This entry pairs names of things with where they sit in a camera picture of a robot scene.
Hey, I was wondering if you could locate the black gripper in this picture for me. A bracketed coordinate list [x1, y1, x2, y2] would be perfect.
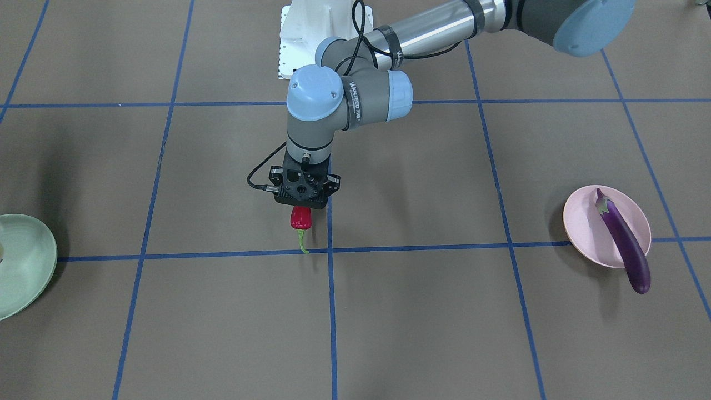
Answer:
[269, 154, 341, 209]

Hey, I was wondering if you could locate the red chili pepper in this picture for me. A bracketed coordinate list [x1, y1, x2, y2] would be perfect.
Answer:
[290, 206, 312, 254]

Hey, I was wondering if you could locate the purple eggplant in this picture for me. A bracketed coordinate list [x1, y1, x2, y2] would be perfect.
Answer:
[595, 188, 651, 294]

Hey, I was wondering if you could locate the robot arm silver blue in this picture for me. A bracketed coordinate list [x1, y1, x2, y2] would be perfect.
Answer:
[252, 1, 635, 209]

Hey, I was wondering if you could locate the pink plate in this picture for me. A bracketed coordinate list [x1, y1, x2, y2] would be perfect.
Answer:
[562, 185, 651, 268]

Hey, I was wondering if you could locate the green plate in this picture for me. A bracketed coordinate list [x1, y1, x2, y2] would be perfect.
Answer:
[1, 214, 58, 321]

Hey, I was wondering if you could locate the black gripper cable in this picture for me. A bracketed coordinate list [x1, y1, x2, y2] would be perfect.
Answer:
[247, 142, 289, 192]

